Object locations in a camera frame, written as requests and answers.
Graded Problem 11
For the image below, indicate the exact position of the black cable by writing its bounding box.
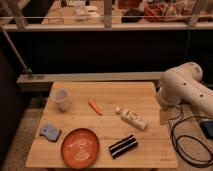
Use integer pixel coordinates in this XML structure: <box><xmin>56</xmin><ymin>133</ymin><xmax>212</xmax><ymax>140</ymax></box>
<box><xmin>168</xmin><ymin>104</ymin><xmax>213</xmax><ymax>169</ymax></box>

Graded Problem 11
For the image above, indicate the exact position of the metal railing frame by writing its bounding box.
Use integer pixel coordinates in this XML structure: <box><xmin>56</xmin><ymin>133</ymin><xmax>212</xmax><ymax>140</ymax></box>
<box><xmin>0</xmin><ymin>0</ymin><xmax>213</xmax><ymax>82</ymax></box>

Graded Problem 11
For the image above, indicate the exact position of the black white striped block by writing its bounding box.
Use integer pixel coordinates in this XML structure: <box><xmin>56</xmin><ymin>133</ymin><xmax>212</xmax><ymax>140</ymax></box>
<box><xmin>109</xmin><ymin>135</ymin><xmax>138</xmax><ymax>159</ymax></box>

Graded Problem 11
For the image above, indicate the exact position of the blue sponge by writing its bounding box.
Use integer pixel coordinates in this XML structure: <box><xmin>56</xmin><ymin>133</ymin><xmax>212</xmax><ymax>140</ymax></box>
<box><xmin>39</xmin><ymin>125</ymin><xmax>61</xmax><ymax>142</ymax></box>

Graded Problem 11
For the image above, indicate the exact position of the white bottle with label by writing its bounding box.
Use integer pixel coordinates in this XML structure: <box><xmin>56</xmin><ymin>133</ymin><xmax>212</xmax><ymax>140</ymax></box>
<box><xmin>115</xmin><ymin>107</ymin><xmax>147</xmax><ymax>131</ymax></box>

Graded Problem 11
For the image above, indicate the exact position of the black power adapter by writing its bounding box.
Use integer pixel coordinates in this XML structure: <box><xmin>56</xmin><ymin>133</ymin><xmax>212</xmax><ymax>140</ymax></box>
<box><xmin>200</xmin><ymin>121</ymin><xmax>213</xmax><ymax>140</ymax></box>

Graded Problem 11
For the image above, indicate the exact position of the orange plate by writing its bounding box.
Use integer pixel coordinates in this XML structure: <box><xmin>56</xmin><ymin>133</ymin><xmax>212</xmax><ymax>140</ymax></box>
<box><xmin>61</xmin><ymin>128</ymin><xmax>99</xmax><ymax>169</ymax></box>

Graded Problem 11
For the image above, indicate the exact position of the translucent plastic cup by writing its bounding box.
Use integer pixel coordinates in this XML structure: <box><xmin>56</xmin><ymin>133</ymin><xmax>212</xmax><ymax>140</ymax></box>
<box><xmin>52</xmin><ymin>89</ymin><xmax>69</xmax><ymax>112</ymax></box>

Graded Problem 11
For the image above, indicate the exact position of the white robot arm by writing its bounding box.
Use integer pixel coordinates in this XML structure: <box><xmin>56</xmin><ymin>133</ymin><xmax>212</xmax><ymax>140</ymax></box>
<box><xmin>157</xmin><ymin>62</ymin><xmax>213</xmax><ymax>116</ymax></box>

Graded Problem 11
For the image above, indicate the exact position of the orange carrot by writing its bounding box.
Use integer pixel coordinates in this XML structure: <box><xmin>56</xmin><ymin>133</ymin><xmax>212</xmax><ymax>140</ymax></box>
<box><xmin>88</xmin><ymin>98</ymin><xmax>103</xmax><ymax>116</ymax></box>

